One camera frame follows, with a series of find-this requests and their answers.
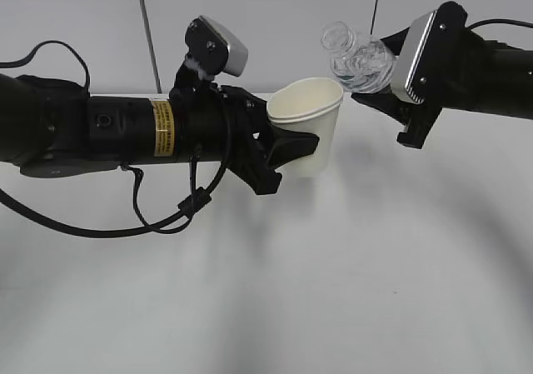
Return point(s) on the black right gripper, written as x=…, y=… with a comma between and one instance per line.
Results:
x=465, y=86

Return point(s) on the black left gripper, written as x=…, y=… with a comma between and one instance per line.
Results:
x=220, y=122

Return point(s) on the clear green-label water bottle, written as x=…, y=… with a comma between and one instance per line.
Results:
x=360, y=62

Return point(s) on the white paper cup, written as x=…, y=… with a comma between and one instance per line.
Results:
x=308, y=105

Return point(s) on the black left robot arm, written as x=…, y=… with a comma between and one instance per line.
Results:
x=52, y=128

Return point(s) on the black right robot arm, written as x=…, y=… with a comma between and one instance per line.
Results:
x=513, y=81

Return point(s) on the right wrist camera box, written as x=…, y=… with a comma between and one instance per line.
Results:
x=426, y=51

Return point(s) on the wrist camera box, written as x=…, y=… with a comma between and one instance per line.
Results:
x=214, y=48
x=426, y=51

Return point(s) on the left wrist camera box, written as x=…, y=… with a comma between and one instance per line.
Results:
x=214, y=48

